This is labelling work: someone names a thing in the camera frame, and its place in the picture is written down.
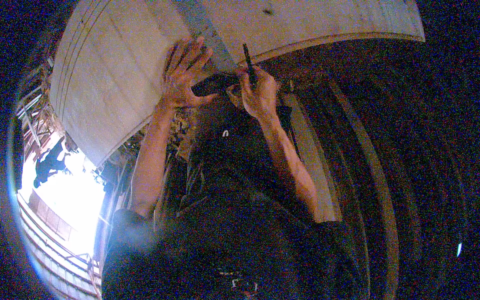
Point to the person's right fingers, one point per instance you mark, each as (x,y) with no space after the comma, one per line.
(262,80)

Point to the metal scaffold frame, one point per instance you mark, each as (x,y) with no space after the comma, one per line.
(33,112)

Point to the black marker pen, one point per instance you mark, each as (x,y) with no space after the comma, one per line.
(248,62)

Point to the person's right hand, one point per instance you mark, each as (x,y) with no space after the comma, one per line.
(258,97)

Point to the metal railing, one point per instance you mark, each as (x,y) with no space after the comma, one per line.
(56,258)

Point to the person's left hand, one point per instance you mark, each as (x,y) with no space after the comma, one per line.
(182,86)

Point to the person's body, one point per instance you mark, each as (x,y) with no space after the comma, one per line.
(232,225)

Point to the large white board panel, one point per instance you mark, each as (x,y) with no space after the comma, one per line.
(112,75)

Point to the wooden frame beam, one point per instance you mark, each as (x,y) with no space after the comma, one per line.
(302,123)

